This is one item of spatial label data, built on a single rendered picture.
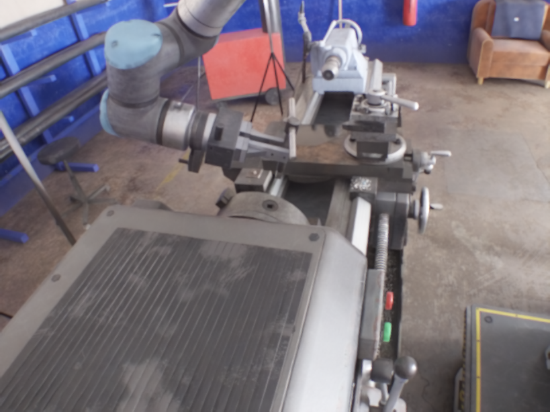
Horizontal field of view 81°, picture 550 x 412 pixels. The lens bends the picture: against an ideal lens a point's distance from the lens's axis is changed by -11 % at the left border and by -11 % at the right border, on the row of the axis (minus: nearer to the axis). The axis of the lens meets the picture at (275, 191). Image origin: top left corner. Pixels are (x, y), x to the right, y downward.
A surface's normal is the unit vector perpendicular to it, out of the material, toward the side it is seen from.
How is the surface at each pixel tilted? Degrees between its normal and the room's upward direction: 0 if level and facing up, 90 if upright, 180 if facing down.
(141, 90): 111
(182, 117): 44
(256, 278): 0
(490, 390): 0
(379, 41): 90
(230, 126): 22
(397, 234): 90
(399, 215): 90
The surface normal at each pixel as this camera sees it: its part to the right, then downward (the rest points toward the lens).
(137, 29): 0.19, -0.58
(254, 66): 0.08, 0.60
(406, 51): -0.26, 0.62
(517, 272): -0.12, -0.78
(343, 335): 0.59, -0.50
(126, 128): -0.07, 0.76
